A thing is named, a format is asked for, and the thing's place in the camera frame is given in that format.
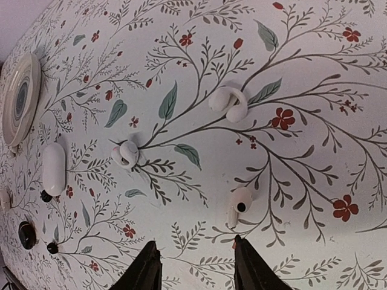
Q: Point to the cream earbud with stem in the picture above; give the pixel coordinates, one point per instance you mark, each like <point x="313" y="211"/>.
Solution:
<point x="240" y="202"/>

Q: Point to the grey swirl ceramic plate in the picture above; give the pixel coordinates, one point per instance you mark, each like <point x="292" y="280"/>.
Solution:
<point x="21" y="100"/>

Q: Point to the white earbud partial top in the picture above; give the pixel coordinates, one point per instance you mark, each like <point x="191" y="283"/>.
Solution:
<point x="231" y="101"/>

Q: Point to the white earbud silicone tip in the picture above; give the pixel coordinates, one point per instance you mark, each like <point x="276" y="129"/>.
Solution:
<point x="126" y="155"/>

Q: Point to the black earbud lower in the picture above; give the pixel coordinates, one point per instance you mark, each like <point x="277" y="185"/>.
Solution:
<point x="52" y="248"/>

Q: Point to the black open earbud case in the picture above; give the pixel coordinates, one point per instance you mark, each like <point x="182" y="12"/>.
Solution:
<point x="27" y="235"/>

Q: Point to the white earbud case small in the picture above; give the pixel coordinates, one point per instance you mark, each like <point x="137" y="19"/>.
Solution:
<point x="5" y="201"/>

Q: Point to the black earbud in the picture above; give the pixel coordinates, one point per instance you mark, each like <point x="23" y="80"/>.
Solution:
<point x="52" y="248"/>
<point x="45" y="196"/>

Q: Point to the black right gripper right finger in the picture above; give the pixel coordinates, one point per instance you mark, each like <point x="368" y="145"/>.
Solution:
<point x="251" y="270"/>

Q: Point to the white oval earbud case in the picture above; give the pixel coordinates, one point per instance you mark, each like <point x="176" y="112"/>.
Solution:
<point x="54" y="169"/>

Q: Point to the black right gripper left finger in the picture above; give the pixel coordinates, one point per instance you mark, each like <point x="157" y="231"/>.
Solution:
<point x="144" y="273"/>

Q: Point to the black earbud upper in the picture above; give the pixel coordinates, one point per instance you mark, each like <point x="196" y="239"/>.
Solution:
<point x="45" y="196"/>

